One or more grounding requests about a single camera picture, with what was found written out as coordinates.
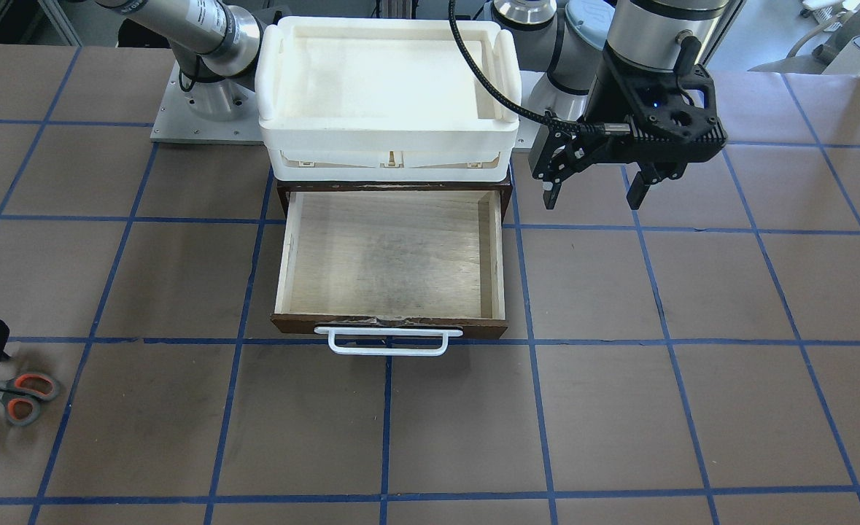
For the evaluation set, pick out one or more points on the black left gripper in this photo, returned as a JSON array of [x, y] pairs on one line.
[[609, 97]]

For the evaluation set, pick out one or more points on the grey orange handled scissors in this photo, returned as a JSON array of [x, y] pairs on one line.
[[22, 395]]

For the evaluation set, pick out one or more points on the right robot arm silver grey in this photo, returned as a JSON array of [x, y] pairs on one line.
[[217, 48]]

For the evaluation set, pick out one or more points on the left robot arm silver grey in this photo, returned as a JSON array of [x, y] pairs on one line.
[[564, 42]]

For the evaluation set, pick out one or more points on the open wooden drawer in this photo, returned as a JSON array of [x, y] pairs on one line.
[[397, 259]]

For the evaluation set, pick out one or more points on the white foam tray box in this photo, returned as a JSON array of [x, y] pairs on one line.
[[307, 39]]

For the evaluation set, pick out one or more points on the grey chair in background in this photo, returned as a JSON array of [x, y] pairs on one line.
[[840, 54]]

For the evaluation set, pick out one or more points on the white metal drawer handle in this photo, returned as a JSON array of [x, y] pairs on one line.
[[388, 342]]

